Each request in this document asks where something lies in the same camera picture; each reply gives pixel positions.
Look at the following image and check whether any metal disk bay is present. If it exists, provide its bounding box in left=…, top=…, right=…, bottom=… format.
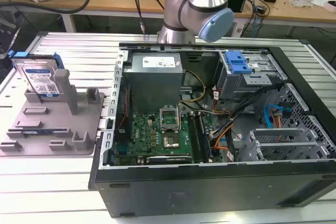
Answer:
left=214, top=49, right=288, bottom=102

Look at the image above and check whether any hard disk in blue carrier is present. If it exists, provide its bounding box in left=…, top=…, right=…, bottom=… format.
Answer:
left=8, top=51, right=66, bottom=102

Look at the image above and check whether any grey power supply unit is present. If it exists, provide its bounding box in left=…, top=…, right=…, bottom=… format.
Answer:
left=122, top=52, right=186, bottom=113

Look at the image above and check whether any metal socket cover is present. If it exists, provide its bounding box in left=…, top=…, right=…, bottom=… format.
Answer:
left=159, top=106, right=181, bottom=133

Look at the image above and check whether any green motherboard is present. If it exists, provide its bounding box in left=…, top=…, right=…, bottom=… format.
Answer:
left=113, top=110, right=218, bottom=164

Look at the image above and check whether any CPU socket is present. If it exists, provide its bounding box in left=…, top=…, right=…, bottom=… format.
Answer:
left=162, top=133, right=181, bottom=149

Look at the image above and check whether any black RAM slot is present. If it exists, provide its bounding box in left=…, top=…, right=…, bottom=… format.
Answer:
left=187, top=114, right=205, bottom=164
left=197, top=114, right=213, bottom=162

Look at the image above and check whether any black expansion slot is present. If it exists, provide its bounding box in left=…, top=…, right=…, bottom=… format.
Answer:
left=146, top=155, right=193, bottom=164

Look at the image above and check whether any blue drive bay latch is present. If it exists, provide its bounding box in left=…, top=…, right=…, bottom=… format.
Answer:
left=225, top=50, right=251, bottom=74

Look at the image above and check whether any black open PC case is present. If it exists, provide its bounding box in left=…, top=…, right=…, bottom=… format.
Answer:
left=88, top=41, right=336, bottom=218

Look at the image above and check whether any wooden desk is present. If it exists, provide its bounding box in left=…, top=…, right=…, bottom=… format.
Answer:
left=0, top=0, right=336, bottom=37

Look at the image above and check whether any grey parts rack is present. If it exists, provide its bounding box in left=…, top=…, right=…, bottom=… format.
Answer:
left=0, top=69, right=106, bottom=157

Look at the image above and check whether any black device with holes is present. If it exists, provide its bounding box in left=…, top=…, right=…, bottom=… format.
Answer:
left=0, top=5, right=23, bottom=61

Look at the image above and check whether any yellow black power wire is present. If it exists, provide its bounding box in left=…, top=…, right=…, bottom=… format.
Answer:
left=180, top=69, right=206, bottom=103

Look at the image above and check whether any black wire bundle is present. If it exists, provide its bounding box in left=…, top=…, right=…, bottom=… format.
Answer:
left=209, top=81, right=286, bottom=141

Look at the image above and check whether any black hanging cable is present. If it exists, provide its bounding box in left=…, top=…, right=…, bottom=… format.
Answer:
left=131, top=0, right=146, bottom=35

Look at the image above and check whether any blue data wire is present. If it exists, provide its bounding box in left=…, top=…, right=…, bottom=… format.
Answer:
left=264, top=104, right=292, bottom=132

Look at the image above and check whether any orange power wire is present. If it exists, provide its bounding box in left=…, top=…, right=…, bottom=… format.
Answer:
left=273, top=111, right=284, bottom=132

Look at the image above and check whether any silver expansion slot bracket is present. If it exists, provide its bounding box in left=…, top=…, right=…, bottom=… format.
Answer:
left=247, top=128, right=319, bottom=146
left=256, top=142, right=328, bottom=161

